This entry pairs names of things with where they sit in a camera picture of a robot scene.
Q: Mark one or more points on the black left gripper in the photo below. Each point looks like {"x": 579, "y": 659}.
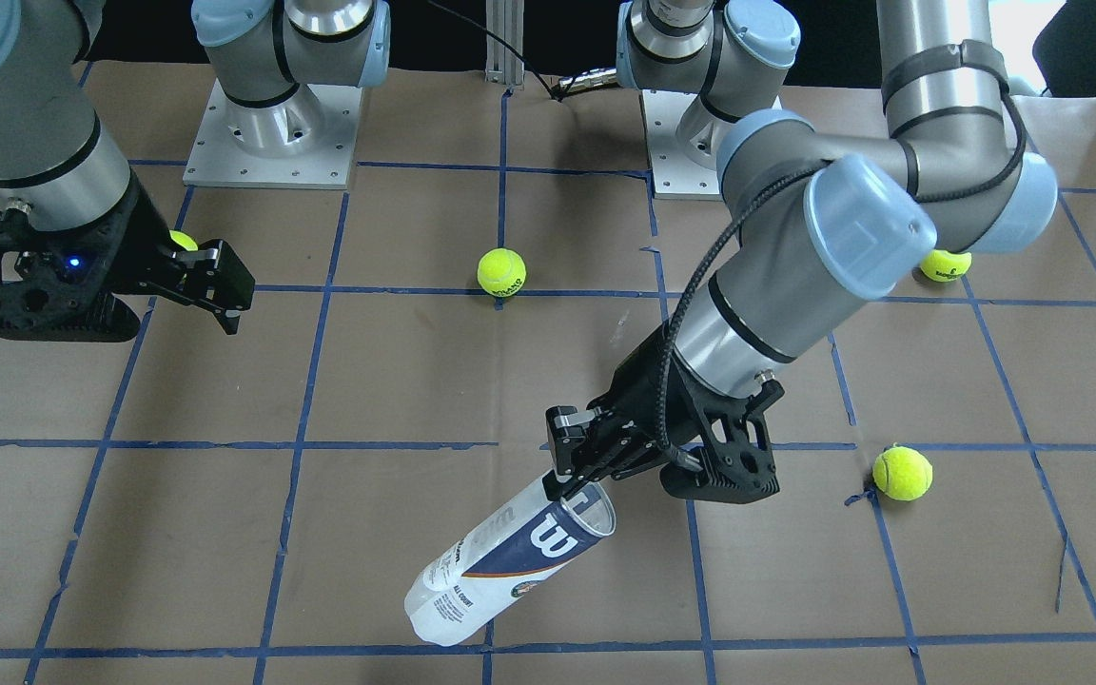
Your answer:
{"x": 638, "y": 390}

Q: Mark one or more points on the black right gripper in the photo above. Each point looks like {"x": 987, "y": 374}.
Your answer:
{"x": 143, "y": 245}

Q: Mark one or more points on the clear Wilson tennis ball can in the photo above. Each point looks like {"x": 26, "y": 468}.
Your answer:
{"x": 525, "y": 541}

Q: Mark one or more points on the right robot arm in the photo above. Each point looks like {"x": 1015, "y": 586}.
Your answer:
{"x": 56, "y": 152}

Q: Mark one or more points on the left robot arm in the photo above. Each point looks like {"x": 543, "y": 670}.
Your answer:
{"x": 820, "y": 225}

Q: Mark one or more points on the tennis ball near base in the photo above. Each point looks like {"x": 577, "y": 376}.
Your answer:
{"x": 183, "y": 240}
{"x": 942, "y": 266}

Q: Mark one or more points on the tennis ball at table centre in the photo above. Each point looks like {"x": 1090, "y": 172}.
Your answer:
{"x": 501, "y": 273}

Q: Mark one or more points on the tennis ball near tape curl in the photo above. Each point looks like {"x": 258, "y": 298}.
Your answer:
{"x": 902, "y": 473}

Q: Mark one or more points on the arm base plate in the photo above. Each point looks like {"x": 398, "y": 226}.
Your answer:
{"x": 682, "y": 136}
{"x": 306, "y": 142}

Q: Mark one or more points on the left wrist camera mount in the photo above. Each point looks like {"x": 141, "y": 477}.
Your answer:
{"x": 735, "y": 455}

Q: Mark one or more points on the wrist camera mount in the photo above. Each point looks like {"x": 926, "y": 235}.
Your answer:
{"x": 54, "y": 284}
{"x": 735, "y": 455}

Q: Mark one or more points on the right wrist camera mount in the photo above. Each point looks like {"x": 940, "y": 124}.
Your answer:
{"x": 54, "y": 284}

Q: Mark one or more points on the aluminium frame post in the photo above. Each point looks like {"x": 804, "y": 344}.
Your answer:
{"x": 502, "y": 65}

